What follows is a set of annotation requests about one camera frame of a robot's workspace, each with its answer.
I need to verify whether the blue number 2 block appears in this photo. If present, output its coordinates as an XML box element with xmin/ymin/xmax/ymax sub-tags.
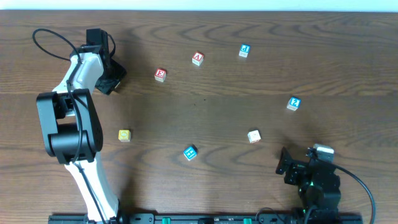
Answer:
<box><xmin>287</xmin><ymin>96</ymin><xmax>301</xmax><ymax>111</ymax></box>

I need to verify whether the red letter A block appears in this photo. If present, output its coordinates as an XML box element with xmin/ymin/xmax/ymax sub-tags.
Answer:
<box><xmin>192</xmin><ymin>52</ymin><xmax>204</xmax><ymax>66</ymax></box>

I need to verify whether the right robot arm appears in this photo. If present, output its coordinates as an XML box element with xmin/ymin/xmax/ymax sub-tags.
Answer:
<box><xmin>275</xmin><ymin>144</ymin><xmax>343</xmax><ymax>223</ymax></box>

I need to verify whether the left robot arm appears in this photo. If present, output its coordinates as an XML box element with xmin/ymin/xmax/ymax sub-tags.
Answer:
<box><xmin>36</xmin><ymin>44</ymin><xmax>129</xmax><ymax>223</ymax></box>

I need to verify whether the white block red side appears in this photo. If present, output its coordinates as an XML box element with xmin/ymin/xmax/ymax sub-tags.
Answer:
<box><xmin>248</xmin><ymin>130</ymin><xmax>261</xmax><ymax>144</ymax></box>

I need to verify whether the red letter E block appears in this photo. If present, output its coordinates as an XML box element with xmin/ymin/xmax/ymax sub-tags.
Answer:
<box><xmin>154</xmin><ymin>68</ymin><xmax>167</xmax><ymax>82</ymax></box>

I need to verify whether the yellow wooden block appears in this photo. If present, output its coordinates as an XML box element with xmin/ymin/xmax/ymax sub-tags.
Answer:
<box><xmin>118</xmin><ymin>129</ymin><xmax>131</xmax><ymax>142</ymax></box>

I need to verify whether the blue picture block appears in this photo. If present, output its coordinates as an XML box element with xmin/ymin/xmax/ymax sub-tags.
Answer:
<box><xmin>183</xmin><ymin>146</ymin><xmax>197</xmax><ymax>161</ymax></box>

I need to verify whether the blue letter P block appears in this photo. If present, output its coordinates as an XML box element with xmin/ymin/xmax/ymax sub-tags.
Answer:
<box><xmin>239</xmin><ymin>44</ymin><xmax>251</xmax><ymax>58</ymax></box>

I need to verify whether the right black cable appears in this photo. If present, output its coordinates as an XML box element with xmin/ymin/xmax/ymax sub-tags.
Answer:
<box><xmin>334</xmin><ymin>164</ymin><xmax>376</xmax><ymax>224</ymax></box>

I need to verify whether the black cable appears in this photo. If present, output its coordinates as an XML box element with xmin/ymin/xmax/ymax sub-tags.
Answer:
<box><xmin>32</xmin><ymin>28</ymin><xmax>118</xmax><ymax>224</ymax></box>
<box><xmin>334</xmin><ymin>164</ymin><xmax>376</xmax><ymax>224</ymax></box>

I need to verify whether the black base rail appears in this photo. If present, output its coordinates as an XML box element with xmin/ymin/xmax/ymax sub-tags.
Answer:
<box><xmin>47</xmin><ymin>213</ymin><xmax>363</xmax><ymax>224</ymax></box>

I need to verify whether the left black cable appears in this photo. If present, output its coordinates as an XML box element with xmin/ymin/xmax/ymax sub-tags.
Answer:
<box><xmin>32</xmin><ymin>28</ymin><xmax>118</xmax><ymax>224</ymax></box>

